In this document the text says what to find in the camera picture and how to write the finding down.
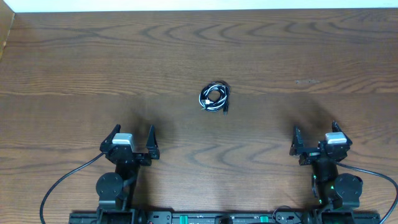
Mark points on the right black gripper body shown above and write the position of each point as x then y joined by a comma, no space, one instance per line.
310,155

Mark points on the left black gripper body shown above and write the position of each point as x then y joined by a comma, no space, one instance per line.
130,155

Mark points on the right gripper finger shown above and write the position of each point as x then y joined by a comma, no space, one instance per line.
297,145
336,128

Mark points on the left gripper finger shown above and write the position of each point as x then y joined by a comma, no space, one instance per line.
152,145
107,144

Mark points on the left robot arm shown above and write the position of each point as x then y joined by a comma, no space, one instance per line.
116,189

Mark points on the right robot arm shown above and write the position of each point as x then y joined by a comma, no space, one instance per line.
338,193

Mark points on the cardboard box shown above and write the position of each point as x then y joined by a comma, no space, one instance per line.
7,16

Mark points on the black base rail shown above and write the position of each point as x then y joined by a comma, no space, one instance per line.
164,217

